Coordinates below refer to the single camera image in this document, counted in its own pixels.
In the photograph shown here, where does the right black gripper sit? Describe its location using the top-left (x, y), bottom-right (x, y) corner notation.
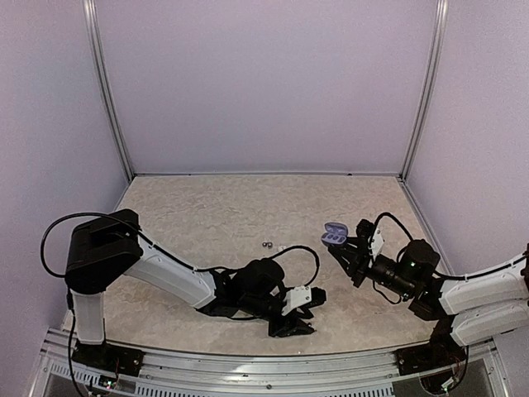
top-left (329, 237), bottom-right (416, 299)

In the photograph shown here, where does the purple earbud charging case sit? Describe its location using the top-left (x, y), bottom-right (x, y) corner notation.
top-left (321, 222), bottom-right (349, 246)

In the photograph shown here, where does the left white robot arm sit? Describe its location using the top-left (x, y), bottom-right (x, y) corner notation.
top-left (65, 209), bottom-right (326, 368)

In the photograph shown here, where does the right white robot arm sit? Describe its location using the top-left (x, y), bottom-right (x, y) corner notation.
top-left (321, 232), bottom-right (528, 367)

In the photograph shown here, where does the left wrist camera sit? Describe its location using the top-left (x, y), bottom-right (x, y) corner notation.
top-left (282, 286), bottom-right (326, 315)

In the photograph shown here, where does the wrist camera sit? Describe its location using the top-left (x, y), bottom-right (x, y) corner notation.
top-left (356, 219), bottom-right (384, 259)
top-left (282, 286), bottom-right (326, 315)

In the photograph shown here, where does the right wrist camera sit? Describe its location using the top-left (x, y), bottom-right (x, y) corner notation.
top-left (356, 219), bottom-right (384, 259)

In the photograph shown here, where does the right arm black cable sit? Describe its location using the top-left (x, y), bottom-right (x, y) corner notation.
top-left (374, 211), bottom-right (414, 249)

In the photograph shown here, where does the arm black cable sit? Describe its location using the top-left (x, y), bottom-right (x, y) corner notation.
top-left (40, 212), bottom-right (322, 299)
top-left (374, 211), bottom-right (414, 249)

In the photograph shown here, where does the aluminium front rail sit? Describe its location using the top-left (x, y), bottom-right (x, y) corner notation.
top-left (24, 329), bottom-right (512, 396)

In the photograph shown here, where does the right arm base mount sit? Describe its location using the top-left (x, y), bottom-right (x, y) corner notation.
top-left (394, 316), bottom-right (469, 375)

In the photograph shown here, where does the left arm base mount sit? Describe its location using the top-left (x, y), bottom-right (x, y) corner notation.
top-left (72, 341), bottom-right (145, 377)

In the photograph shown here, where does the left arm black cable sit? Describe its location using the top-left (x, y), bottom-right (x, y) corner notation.
top-left (40, 212), bottom-right (322, 299)

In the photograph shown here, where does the right aluminium corner post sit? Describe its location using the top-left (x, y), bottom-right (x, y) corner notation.
top-left (399, 0), bottom-right (449, 184)

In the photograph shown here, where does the aluminium corner post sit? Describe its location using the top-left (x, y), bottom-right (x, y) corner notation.
top-left (399, 0), bottom-right (449, 184)
top-left (82, 0), bottom-right (136, 184)

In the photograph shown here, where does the left aluminium corner post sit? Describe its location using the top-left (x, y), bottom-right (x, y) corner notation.
top-left (82, 0), bottom-right (136, 184)

